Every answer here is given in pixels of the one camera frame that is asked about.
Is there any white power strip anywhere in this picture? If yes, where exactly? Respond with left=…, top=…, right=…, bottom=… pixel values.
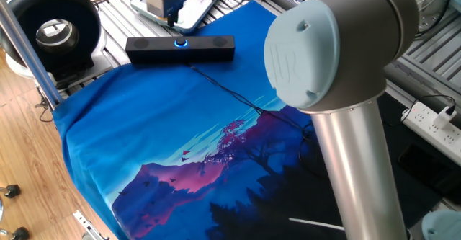
left=400, top=102, right=461, bottom=167

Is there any flat black phone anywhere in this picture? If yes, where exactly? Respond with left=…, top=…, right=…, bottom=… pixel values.
left=398, top=143, right=461, bottom=197

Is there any black soundbar speaker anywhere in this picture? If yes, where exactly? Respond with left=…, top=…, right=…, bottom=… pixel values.
left=125, top=35, right=236, bottom=66

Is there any blue landscape print tablecloth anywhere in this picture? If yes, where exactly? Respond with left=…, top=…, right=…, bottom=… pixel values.
left=52, top=0, right=444, bottom=240

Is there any chrome chair base with castors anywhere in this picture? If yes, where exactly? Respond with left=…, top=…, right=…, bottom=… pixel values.
left=0, top=184, right=32, bottom=240

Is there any white teach pendant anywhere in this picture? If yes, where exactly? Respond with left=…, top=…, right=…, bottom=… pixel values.
left=130, top=0, right=231, bottom=35

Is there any white cable tie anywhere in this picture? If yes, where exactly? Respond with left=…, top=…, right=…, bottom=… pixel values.
left=287, top=217, right=346, bottom=232

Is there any aluminium frame bar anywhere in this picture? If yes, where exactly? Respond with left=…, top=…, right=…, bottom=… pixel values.
left=0, top=0, right=64, bottom=108

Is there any white charger plug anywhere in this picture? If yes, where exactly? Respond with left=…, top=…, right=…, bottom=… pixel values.
left=431, top=105, right=458, bottom=129

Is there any black round ring device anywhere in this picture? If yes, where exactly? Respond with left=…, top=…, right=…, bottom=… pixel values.
left=0, top=0, right=102, bottom=84

